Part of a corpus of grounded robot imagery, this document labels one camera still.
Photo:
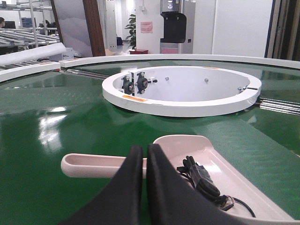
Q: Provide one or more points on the white outer conveyor rim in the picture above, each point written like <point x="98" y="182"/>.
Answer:
<point x="211" y="57"/>

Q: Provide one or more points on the black bearing block left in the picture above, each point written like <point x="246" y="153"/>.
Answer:
<point x="128" y="86"/>

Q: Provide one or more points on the black bearing block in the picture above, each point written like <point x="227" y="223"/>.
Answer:
<point x="142" y="82"/>
<point x="128" y="86"/>

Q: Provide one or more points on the pink plastic dustpan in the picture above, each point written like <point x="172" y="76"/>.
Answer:
<point x="176" y="147"/>

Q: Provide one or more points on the chrome conveyor rollers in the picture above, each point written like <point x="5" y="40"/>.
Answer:
<point x="280" y="106"/>
<point x="84" y="73"/>

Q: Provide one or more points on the white foam roll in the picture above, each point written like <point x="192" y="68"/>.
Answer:
<point x="32" y="54"/>

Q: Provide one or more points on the black bearing block right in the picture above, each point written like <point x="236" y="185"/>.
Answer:
<point x="142" y="82"/>

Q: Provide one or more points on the black water dispenser machine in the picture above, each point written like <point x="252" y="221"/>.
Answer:
<point x="178" y="26"/>

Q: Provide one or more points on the white outer rim left segment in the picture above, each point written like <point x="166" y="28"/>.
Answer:
<point x="13" y="73"/>

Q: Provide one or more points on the potted green plant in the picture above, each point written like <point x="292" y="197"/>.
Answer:
<point x="131" y="27"/>

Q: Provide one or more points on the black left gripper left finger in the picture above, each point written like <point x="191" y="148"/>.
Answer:
<point x="120" y="201"/>

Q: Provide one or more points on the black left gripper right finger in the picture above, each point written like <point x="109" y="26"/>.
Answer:
<point x="172" y="201"/>

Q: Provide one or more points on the brown wooden pillar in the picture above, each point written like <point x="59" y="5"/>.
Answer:
<point x="94" y="27"/>

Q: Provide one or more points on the chrome conveyor rollers rear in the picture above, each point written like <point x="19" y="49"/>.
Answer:
<point x="84" y="73"/>

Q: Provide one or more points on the chrome conveyor rollers right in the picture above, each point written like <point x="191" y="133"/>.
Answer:
<point x="280" y="106"/>

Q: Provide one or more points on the metal roller conveyor rack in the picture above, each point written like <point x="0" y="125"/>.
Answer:
<point x="27" y="24"/>

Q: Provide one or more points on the pink paper wall notice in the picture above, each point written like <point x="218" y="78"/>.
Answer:
<point x="146" y="27"/>

